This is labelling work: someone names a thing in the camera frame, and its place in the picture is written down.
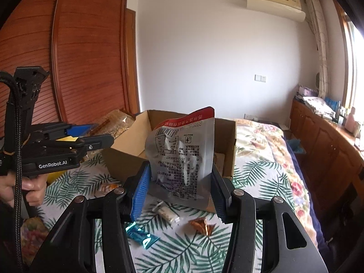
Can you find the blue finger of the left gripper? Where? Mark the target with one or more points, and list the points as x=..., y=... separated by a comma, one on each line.
x=58, y=130

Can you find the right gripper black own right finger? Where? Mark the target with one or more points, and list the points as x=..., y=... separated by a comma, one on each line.
x=286, y=245

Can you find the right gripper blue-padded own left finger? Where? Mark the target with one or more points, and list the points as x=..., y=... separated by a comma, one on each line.
x=69, y=246

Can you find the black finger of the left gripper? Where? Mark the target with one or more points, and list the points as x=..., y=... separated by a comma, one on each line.
x=91, y=143

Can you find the clear bag brown grain snack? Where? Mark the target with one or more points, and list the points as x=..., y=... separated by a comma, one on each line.
x=114, y=123

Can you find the silver snack bag red top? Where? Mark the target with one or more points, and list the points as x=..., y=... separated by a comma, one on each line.
x=180, y=152

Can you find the person's left hand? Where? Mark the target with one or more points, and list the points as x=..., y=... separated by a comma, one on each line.
x=36, y=188

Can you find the brown cardboard box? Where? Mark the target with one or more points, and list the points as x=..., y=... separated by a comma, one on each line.
x=127, y=154

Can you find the orange white snack packet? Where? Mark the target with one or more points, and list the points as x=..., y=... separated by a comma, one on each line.
x=105, y=188

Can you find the teal foil snack wrapper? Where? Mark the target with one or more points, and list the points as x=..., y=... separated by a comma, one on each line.
x=140, y=236

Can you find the floral quilt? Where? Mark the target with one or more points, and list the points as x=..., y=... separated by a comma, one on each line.
x=265, y=168

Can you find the brown crumpled snack wrapper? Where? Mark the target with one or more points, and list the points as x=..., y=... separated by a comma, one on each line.
x=202, y=226

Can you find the small white tube packet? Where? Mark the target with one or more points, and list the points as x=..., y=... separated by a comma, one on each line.
x=166, y=213

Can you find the wooden sideboard cabinet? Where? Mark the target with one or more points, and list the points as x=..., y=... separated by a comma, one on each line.
x=332, y=163

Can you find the wooden louvered wardrobe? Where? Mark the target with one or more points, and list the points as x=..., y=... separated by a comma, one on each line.
x=87, y=46

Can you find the pink bottle on cabinet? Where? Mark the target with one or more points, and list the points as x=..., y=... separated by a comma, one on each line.
x=350, y=121

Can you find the stack of papers on cabinet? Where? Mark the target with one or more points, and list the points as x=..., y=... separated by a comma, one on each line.
x=316, y=104

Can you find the beige curtain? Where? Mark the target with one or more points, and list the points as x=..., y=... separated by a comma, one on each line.
x=320, y=32

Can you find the white wall switch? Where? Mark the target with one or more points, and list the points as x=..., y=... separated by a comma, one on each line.
x=260, y=78

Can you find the wall air conditioner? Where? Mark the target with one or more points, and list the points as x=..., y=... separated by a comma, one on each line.
x=291, y=9

